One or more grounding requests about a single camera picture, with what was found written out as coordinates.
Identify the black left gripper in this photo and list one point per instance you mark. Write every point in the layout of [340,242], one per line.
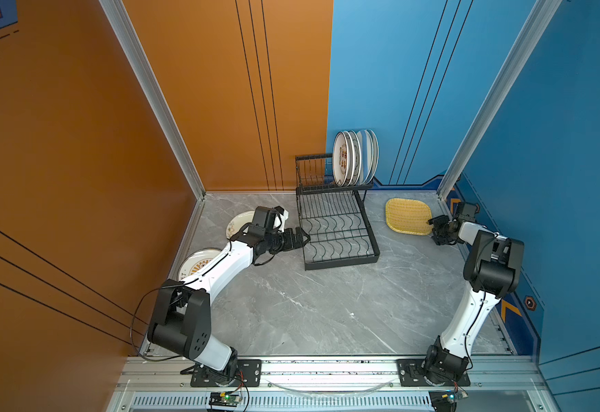
[290,245]

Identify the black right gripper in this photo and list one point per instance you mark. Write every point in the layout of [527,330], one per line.
[438,221]

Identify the yellow woven square plate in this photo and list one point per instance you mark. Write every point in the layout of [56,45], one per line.
[408,216]

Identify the blue striped plate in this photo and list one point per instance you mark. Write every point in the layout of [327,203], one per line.
[375,154]
[366,147]

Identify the white plate red characters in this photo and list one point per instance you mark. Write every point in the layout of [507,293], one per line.
[340,158]

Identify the green cloud pattern plate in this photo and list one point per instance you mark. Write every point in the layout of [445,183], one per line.
[358,151]

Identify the red green rimmed plate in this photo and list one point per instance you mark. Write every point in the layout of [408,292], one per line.
[351,158]

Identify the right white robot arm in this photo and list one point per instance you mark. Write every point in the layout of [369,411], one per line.
[492,270]

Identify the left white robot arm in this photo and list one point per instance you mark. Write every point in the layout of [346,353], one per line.
[181,317]

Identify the cream floral plate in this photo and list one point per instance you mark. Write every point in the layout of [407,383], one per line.
[238,222]

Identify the orange sunburst plate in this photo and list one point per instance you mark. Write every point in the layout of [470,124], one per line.
[196,261]

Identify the green circuit board left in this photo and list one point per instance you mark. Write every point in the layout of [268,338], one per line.
[225,401]

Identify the green circuit board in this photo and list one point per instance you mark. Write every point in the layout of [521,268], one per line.
[446,401]
[225,401]

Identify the green circuit board right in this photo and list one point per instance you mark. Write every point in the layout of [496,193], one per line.
[446,401]

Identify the black wire dish rack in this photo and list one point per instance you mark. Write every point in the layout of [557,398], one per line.
[333,216]

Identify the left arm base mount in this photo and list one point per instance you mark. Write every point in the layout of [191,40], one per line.
[242,371]

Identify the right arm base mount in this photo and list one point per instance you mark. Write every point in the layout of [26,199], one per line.
[413,373]

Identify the aluminium front rail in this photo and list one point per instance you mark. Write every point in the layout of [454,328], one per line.
[334,383]

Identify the aluminium corner post right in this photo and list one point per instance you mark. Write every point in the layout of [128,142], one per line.
[528,38]

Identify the aluminium corner post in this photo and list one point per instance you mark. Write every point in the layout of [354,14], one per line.
[129,41]
[528,38]

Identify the aluminium corner post left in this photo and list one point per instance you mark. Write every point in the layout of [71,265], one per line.
[129,41]

